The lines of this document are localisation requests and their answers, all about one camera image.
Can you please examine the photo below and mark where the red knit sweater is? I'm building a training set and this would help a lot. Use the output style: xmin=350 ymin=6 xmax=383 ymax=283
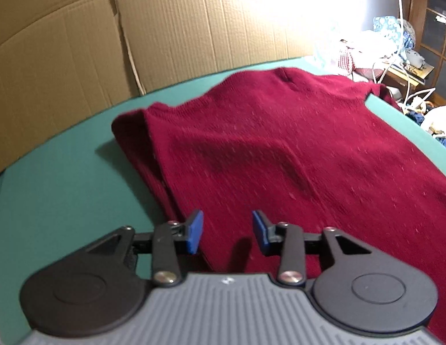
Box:
xmin=111 ymin=66 xmax=446 ymax=345

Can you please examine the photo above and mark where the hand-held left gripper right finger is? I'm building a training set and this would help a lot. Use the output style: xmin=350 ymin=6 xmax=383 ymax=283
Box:
xmin=252 ymin=210 xmax=371 ymax=287

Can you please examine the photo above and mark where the green table cloth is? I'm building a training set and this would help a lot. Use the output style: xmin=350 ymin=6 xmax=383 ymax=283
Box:
xmin=0 ymin=55 xmax=446 ymax=345

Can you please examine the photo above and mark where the blue floral fabric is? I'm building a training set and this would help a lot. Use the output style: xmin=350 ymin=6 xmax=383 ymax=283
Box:
xmin=373 ymin=15 xmax=417 ymax=51

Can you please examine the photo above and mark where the wooden glass-pane cabinet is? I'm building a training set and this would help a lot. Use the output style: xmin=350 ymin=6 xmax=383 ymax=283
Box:
xmin=410 ymin=0 xmax=446 ymax=106

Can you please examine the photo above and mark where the small wooden side table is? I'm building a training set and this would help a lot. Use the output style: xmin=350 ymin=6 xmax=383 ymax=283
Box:
xmin=381 ymin=61 xmax=435 ymax=90

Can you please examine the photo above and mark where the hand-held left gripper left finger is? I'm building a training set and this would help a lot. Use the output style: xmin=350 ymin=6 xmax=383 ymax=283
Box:
xmin=88 ymin=209 xmax=205 ymax=288

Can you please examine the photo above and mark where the large flattened cardboard sheet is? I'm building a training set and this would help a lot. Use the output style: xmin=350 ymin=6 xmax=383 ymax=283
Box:
xmin=0 ymin=0 xmax=371 ymax=178

